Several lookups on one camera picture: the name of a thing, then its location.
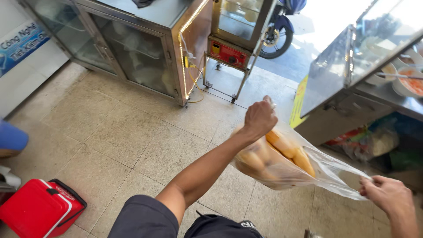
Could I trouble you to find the person's left hand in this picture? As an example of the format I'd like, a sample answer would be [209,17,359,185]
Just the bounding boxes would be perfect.
[243,95,279,141]

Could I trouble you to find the person's right hand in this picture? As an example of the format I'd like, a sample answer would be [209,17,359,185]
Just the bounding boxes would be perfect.
[358,175,418,218]

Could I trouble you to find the clear plastic bag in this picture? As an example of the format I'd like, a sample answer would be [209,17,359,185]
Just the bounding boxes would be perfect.
[230,121,374,201]

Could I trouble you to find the yellow sign sticker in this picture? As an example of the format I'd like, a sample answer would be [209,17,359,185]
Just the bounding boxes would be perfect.
[289,74,309,129]

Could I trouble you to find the heap of bags under cart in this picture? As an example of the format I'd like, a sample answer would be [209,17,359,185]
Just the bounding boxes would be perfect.
[325,113,423,173]

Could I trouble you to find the heap of golden bread rolls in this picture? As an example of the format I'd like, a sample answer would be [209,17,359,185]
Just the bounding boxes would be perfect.
[234,130,316,186]

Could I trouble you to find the steel warmer cabinet red panel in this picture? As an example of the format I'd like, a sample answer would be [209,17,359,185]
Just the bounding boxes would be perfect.
[202,0,277,104]

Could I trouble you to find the blue motorbike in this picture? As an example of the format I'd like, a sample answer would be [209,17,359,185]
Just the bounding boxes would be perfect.
[259,0,307,60]

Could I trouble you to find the white bowl orange sauce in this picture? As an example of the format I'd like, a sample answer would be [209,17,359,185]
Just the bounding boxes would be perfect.
[392,66,423,98]

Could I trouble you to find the small white bowl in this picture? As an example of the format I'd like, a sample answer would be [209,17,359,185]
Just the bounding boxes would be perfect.
[373,63,399,86]

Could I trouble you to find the metal spoon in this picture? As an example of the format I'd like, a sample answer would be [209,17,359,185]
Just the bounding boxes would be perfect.
[376,72,423,81]

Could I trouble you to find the person's black shorts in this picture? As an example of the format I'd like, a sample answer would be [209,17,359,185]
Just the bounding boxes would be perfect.
[184,211,265,238]

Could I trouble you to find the steel glass display cabinet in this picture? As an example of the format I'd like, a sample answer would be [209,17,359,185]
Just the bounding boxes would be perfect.
[20,0,214,107]

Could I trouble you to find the dark cloth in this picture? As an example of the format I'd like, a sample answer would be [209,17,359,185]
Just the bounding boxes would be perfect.
[132,0,156,9]

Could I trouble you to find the person's dark grey shirt sleeve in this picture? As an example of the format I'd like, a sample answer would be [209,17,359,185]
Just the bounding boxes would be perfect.
[107,194,180,238]

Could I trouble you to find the white freezer blue banner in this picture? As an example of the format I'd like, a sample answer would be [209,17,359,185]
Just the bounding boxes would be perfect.
[0,0,71,118]

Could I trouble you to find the red cooler box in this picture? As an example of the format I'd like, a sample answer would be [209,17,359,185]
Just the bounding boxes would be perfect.
[0,178,88,238]

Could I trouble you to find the blue plastic stool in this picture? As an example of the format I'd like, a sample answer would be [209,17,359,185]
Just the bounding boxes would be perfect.
[0,119,30,158]

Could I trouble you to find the white crumpled plastic bag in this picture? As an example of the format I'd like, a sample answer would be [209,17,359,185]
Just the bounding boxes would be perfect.
[0,165,22,193]

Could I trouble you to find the yellow cable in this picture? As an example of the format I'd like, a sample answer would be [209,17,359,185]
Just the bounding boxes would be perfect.
[184,56,206,104]

